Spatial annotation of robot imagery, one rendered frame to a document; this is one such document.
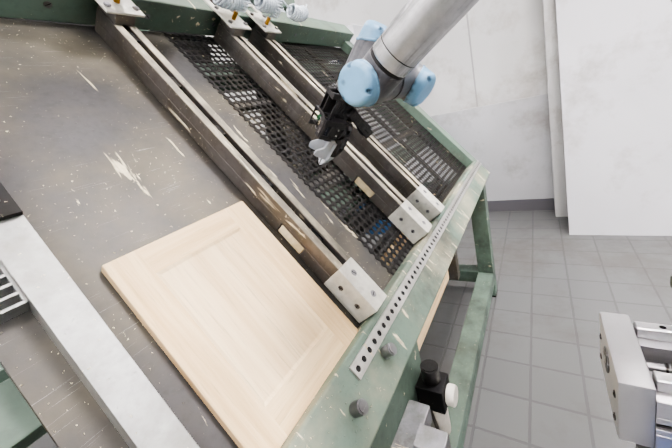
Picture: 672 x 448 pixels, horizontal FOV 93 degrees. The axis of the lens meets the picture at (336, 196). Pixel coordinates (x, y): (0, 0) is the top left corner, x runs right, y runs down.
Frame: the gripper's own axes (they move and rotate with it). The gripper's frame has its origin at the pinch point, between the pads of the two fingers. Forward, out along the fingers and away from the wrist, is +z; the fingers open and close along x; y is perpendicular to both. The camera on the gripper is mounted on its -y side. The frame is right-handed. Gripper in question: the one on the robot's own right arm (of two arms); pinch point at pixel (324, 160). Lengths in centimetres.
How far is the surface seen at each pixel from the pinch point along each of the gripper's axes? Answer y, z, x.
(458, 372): -77, 68, 53
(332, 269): 5.0, 10.6, 27.3
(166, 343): 40, 13, 35
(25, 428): 56, 17, 40
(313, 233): 7.7, 7.8, 18.7
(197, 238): 32.7, 10.7, 15.9
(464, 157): -123, 16, -37
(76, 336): 51, 9, 33
